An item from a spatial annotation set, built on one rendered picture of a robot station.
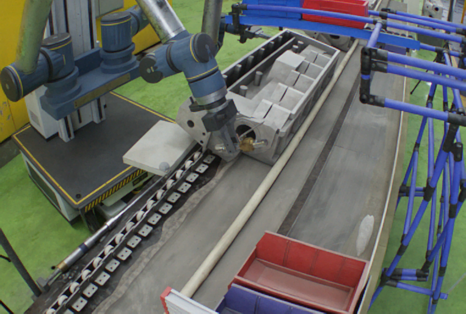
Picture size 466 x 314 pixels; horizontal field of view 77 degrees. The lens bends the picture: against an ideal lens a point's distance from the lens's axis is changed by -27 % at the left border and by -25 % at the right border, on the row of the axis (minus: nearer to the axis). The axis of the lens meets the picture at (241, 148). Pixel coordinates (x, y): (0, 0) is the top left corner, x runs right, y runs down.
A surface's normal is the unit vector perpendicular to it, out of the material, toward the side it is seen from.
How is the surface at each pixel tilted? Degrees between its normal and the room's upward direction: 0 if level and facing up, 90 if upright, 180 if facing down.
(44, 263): 0
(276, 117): 22
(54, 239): 0
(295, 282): 0
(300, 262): 88
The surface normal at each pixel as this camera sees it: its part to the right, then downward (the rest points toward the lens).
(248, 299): -0.44, 0.48
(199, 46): 0.78, -0.11
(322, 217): 0.03, -0.82
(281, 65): -0.18, -0.18
